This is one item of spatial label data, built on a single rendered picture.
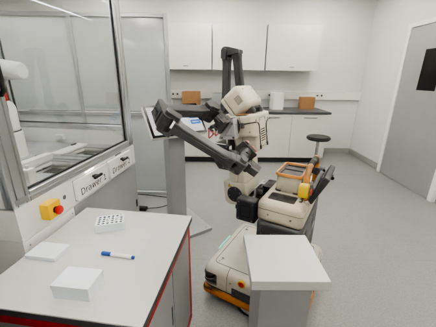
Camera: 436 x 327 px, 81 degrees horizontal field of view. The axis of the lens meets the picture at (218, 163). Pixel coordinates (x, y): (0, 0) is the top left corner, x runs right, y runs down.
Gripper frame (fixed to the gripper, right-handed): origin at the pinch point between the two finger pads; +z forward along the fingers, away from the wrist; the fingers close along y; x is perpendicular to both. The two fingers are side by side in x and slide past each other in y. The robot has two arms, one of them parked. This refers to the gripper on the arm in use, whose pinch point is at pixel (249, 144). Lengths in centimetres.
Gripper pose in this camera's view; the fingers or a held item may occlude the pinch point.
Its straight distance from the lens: 138.5
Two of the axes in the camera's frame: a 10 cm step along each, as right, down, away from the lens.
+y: 7.0, 7.0, 1.4
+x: 6.4, -5.3, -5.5
